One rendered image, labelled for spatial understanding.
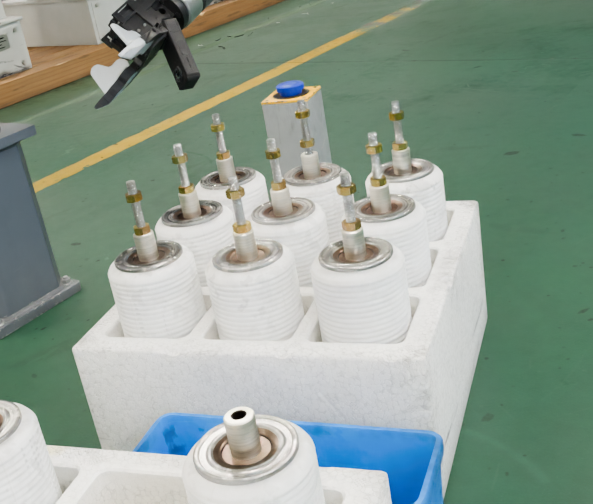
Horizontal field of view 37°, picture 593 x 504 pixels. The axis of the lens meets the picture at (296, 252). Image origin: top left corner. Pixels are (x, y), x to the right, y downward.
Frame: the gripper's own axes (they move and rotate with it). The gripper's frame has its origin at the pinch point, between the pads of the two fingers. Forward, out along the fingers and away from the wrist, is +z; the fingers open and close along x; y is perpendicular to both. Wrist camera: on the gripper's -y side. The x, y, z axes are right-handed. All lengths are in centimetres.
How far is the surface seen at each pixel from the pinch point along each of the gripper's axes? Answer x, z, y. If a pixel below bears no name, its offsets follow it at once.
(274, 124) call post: 16.4, -1.6, -23.2
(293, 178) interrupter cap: 26.1, 11.3, -29.3
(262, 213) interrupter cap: 30.3, 21.5, -28.6
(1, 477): 43, 65, -24
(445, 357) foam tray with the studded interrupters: 41, 29, -52
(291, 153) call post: 15.0, -0.7, -27.7
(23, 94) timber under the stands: -158, -86, 51
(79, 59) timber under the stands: -161, -114, 47
